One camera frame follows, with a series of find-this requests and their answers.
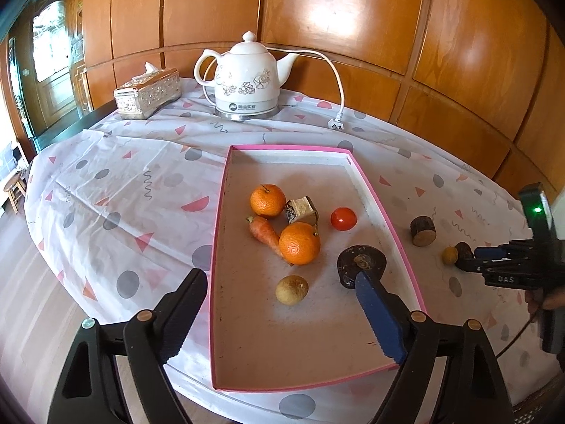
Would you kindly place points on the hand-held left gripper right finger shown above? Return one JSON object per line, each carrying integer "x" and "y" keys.
{"x": 379, "y": 313}

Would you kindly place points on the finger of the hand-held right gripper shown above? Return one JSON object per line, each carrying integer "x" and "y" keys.
{"x": 487, "y": 251}
{"x": 474, "y": 266}

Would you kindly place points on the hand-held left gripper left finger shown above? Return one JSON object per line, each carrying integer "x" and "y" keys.
{"x": 185, "y": 313}

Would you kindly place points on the pink-rimmed cardboard tray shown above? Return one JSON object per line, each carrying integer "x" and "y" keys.
{"x": 309, "y": 327}

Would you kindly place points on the red tomato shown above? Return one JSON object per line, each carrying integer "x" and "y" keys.
{"x": 344, "y": 219}

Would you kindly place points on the large orange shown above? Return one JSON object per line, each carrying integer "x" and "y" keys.
{"x": 300, "y": 244}

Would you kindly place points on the small carrot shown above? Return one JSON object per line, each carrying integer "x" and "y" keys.
{"x": 265, "y": 232}

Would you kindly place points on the orange with stem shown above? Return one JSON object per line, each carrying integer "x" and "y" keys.
{"x": 267, "y": 201}

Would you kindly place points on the person's right hand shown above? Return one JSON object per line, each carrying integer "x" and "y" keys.
{"x": 558, "y": 301}

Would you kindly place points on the round wood slice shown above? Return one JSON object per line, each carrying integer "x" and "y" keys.
{"x": 423, "y": 232}

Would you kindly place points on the white patterned tablecloth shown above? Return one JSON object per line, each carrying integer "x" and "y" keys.
{"x": 110, "y": 176}

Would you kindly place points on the dark woven chair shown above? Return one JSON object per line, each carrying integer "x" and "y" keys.
{"x": 538, "y": 410}

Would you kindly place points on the white power plug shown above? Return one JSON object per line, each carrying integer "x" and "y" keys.
{"x": 337, "y": 122}

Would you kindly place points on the silver kettle base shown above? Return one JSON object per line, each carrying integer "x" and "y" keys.
{"x": 247, "y": 115}

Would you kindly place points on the wooden stool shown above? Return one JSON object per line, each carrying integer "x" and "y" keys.
{"x": 13, "y": 184}

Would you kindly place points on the patterned tissue box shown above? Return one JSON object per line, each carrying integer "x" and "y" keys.
{"x": 148, "y": 95}

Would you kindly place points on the white ceramic electric kettle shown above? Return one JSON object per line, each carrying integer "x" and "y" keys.
{"x": 247, "y": 79}

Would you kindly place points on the white tissue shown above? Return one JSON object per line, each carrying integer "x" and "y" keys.
{"x": 151, "y": 68}

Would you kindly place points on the wooden door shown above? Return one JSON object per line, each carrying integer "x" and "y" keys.
{"x": 53, "y": 88}

